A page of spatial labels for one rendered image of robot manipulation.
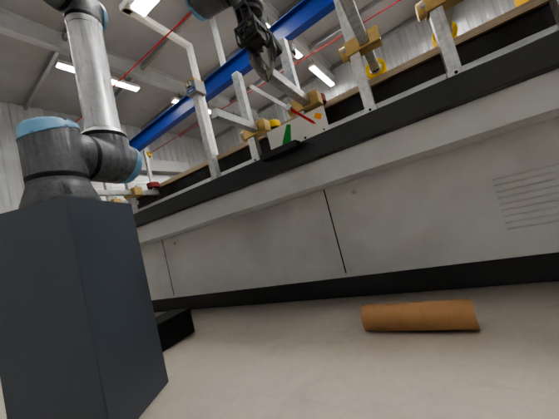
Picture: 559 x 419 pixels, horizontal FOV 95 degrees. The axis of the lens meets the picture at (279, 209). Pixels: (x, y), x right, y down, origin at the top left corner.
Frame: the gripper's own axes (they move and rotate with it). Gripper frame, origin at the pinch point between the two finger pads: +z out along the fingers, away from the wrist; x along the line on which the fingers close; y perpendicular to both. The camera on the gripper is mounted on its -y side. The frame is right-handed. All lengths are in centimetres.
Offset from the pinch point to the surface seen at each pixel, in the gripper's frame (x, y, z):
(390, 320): 12, -18, 77
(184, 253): -116, -50, 42
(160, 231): -108, -30, 27
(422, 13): 43, -28, -11
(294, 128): -7.3, -27.6, 5.4
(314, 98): 3.2, -27.4, -2.1
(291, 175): -15.1, -30.5, 22.3
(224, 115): -23.5, -5.9, -0.9
